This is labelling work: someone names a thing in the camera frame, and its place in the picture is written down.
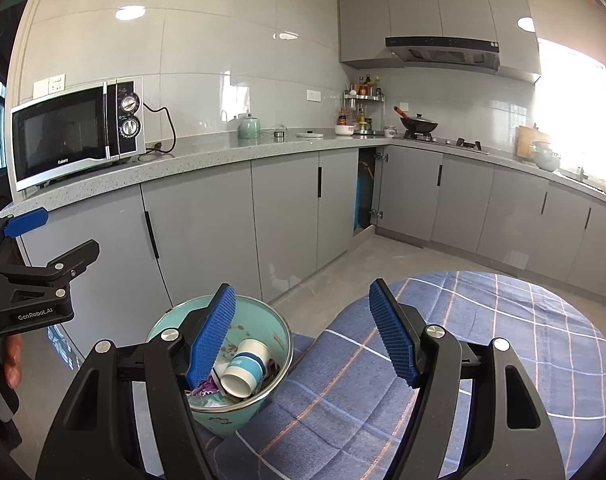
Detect gas stove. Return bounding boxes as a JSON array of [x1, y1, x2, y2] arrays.
[[403, 130, 488, 154]]

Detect teal cartoon print bin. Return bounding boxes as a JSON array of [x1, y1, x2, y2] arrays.
[[146, 294, 294, 440]]

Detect person's left hand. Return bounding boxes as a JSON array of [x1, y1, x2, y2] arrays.
[[3, 334, 25, 389]]

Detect metal spice rack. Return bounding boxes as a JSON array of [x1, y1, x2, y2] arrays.
[[343, 76, 385, 136]]

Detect grey base cabinets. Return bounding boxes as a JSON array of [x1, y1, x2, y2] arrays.
[[5, 132, 606, 361]]

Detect black power cable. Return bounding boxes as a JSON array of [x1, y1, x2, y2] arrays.
[[138, 105, 178, 163]]

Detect teal kettle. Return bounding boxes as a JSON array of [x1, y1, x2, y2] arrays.
[[238, 112, 262, 140]]

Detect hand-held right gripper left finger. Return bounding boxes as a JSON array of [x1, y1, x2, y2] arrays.
[[35, 283, 238, 480]]

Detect blue plaid tablecloth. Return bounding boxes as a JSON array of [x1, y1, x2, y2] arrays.
[[198, 270, 606, 480]]

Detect grey wall cabinets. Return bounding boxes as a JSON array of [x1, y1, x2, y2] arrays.
[[337, 0, 542, 83]]

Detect black wok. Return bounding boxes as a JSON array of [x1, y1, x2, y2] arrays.
[[394, 106, 440, 134]]

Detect white wall socket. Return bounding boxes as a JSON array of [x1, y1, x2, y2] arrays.
[[33, 74, 66, 99]]

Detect clear red print plastic bag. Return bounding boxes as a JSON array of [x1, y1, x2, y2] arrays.
[[189, 390, 244, 414]]

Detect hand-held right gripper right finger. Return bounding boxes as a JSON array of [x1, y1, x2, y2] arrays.
[[368, 278, 566, 480]]

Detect white paper cup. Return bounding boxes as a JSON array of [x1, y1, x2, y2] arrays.
[[219, 338, 272, 400]]

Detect wooden cutting board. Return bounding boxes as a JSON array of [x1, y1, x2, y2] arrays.
[[515, 125, 554, 161]]

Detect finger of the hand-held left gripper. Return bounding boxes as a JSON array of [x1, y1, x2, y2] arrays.
[[0, 207, 50, 262], [0, 240, 102, 302]]

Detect black range hood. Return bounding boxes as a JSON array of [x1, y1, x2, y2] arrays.
[[385, 36, 501, 71]]

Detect silver black microwave oven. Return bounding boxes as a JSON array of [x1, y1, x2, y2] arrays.
[[10, 76, 147, 192]]

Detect bright window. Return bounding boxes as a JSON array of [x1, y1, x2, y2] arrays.
[[535, 37, 606, 181]]

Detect spice rack with bottles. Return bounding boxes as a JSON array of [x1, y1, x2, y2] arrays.
[[338, 76, 384, 133]]

